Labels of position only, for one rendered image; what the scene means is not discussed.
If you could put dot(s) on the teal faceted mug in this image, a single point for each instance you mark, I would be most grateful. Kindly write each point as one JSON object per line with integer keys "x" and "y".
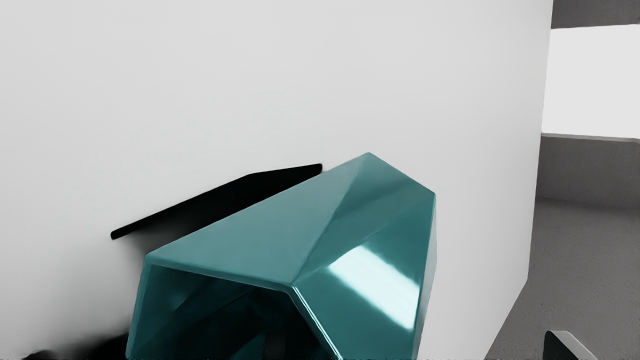
{"x": 300, "y": 240}

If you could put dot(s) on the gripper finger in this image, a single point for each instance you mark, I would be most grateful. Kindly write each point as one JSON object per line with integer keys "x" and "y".
{"x": 557, "y": 348}

